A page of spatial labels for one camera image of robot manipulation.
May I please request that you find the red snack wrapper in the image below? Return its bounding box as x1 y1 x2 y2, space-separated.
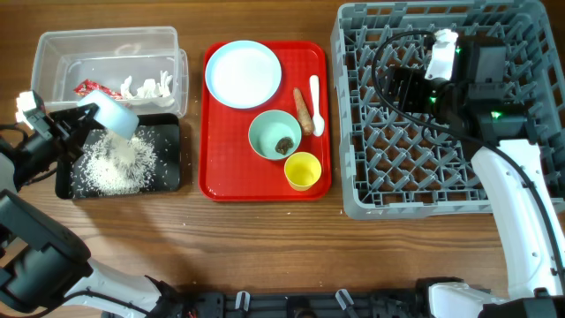
73 79 123 100

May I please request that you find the light blue bowl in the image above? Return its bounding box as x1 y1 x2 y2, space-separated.
77 90 139 140

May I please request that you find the white rice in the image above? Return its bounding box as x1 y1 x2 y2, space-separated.
70 127 176 198

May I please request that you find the white tissue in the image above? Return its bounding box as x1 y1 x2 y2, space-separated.
120 71 174 107

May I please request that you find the yellow plastic cup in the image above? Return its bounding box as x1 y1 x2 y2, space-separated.
283 152 322 192

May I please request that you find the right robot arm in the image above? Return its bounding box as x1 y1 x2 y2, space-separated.
372 29 564 317

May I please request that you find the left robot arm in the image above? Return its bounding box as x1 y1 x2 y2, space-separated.
1 102 191 317

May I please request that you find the grey dishwasher rack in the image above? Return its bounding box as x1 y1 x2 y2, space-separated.
330 1 564 219

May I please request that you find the black tray bin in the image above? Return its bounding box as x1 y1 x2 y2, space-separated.
54 112 182 201

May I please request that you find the clear plastic bin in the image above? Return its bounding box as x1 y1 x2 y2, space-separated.
31 26 189 117

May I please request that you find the white plastic spoon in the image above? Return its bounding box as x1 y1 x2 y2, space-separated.
309 75 325 137

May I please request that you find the brown carrot piece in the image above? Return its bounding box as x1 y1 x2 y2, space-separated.
293 87 314 135

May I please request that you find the dark food scrap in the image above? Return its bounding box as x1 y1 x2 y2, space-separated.
275 137 294 155

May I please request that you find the green bowl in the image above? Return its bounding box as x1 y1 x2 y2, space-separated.
248 110 302 161

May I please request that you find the red plastic tray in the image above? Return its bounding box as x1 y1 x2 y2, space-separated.
198 41 332 201

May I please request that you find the light blue plate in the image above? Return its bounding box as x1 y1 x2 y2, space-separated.
205 40 283 110

